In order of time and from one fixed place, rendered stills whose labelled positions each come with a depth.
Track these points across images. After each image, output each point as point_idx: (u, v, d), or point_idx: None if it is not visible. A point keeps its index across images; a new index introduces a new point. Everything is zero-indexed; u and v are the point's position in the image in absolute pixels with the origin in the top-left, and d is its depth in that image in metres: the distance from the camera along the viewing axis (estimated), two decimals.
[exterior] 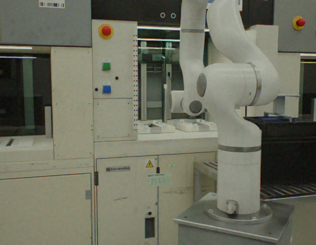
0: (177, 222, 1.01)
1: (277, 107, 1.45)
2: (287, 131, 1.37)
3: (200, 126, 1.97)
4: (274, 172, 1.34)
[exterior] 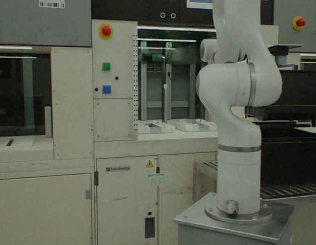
0: (177, 222, 1.01)
1: (279, 58, 1.43)
2: (290, 80, 1.35)
3: (200, 126, 1.97)
4: (274, 172, 1.34)
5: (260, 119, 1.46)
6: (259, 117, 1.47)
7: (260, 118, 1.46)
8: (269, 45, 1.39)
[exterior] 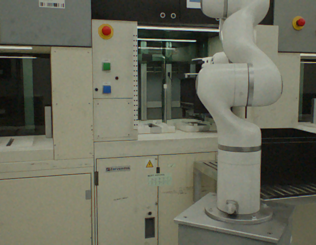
0: (177, 222, 1.01)
1: None
2: None
3: (200, 126, 1.97)
4: (274, 172, 1.34)
5: (211, 114, 1.89)
6: (208, 113, 1.88)
7: (210, 114, 1.89)
8: None
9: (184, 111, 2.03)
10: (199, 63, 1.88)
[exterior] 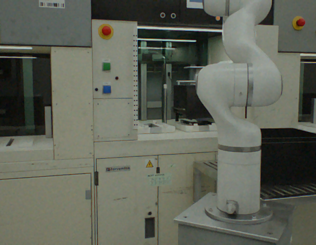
0: (177, 222, 1.01)
1: None
2: None
3: (200, 126, 1.97)
4: (274, 172, 1.34)
5: (202, 119, 2.00)
6: (200, 118, 2.00)
7: (202, 119, 2.00)
8: None
9: (177, 115, 2.14)
10: None
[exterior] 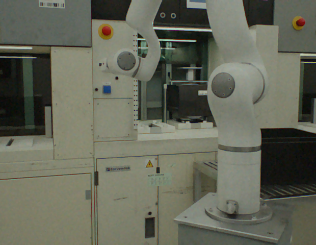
0: (177, 222, 1.01)
1: (192, 76, 2.16)
2: None
3: (191, 124, 2.09)
4: (274, 172, 1.34)
5: (194, 117, 2.11)
6: (191, 116, 2.11)
7: (193, 117, 2.11)
8: None
9: (171, 114, 2.25)
10: (101, 66, 1.44)
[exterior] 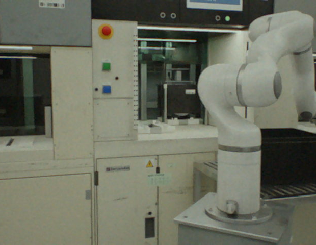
0: (177, 222, 1.01)
1: (181, 76, 2.35)
2: None
3: (179, 120, 2.28)
4: (274, 172, 1.34)
5: (182, 114, 2.31)
6: (180, 113, 2.30)
7: (181, 114, 2.31)
8: None
9: None
10: None
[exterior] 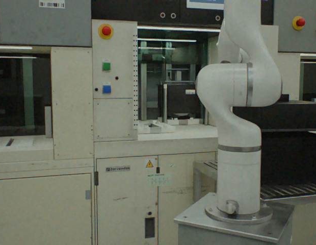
0: (177, 222, 1.01)
1: (181, 76, 2.35)
2: None
3: (179, 120, 2.28)
4: (274, 172, 1.34)
5: (182, 114, 2.31)
6: (180, 113, 2.30)
7: (181, 114, 2.31)
8: None
9: None
10: None
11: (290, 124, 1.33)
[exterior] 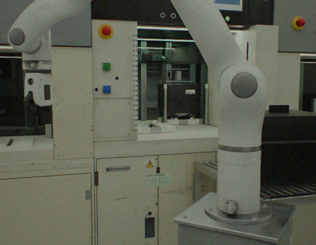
0: (177, 222, 1.01)
1: (181, 76, 2.35)
2: None
3: (179, 120, 2.28)
4: (274, 172, 1.34)
5: (182, 114, 2.31)
6: (180, 113, 2.30)
7: (181, 114, 2.31)
8: None
9: None
10: (27, 102, 1.04)
11: (290, 136, 1.33)
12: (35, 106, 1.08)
